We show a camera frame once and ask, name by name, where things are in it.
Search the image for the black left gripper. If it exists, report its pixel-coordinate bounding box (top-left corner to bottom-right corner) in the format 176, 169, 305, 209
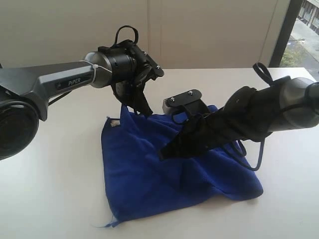
111, 41, 153, 116

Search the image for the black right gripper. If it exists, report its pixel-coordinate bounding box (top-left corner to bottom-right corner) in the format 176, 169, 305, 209
159, 86, 257, 161

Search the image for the blue microfibre cloth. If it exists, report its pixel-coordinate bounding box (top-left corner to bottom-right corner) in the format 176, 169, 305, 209
101, 106, 263, 227

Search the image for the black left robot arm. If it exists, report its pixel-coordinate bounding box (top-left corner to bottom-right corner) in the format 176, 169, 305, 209
0, 40, 163, 159

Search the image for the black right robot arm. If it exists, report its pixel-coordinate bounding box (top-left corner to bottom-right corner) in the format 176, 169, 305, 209
159, 77, 319, 160

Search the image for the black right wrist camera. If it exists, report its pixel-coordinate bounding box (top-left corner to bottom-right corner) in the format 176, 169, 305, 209
162, 89, 210, 118

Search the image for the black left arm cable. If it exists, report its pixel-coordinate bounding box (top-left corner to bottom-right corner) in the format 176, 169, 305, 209
113, 24, 139, 50

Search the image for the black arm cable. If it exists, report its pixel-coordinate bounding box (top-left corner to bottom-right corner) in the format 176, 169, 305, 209
171, 62, 319, 172
113, 24, 139, 50

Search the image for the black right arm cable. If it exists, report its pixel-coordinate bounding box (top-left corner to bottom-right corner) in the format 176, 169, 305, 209
171, 62, 319, 172

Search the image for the black window frame post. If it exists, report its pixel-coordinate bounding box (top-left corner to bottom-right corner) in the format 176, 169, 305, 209
268, 0, 303, 68

